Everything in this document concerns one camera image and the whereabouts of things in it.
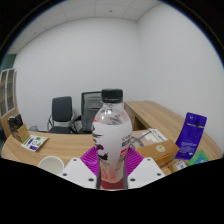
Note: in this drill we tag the wooden side desk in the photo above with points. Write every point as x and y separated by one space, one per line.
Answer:
150 113

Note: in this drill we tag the wooden shelf cabinet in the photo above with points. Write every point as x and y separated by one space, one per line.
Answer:
7 96

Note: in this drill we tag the dark brown carton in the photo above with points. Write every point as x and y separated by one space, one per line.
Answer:
15 121

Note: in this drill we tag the orange cardboard box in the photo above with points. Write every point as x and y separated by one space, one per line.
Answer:
158 151

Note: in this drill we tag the yellow snack bar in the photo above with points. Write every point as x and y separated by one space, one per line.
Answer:
178 165

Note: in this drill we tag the white speckled ceramic mug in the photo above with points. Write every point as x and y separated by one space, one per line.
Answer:
51 165

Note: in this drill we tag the purple pouch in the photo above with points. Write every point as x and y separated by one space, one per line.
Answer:
191 135

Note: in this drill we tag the green packet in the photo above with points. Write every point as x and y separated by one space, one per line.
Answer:
199 158

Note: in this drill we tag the brown carton with tan stripe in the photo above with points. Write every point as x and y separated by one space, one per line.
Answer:
22 134

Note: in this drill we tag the white leaflet with green print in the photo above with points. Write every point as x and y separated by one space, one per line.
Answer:
35 142

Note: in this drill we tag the black solid-back office chair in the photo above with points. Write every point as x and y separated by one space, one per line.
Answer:
61 108

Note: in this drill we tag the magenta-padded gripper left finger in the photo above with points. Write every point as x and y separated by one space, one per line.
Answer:
78 171

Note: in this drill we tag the clear bottle with black cap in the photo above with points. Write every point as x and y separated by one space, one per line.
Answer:
111 133

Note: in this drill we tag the flat round red coaster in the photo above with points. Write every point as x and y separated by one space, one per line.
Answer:
111 186

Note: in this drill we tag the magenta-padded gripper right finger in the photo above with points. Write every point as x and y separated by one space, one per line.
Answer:
145 171

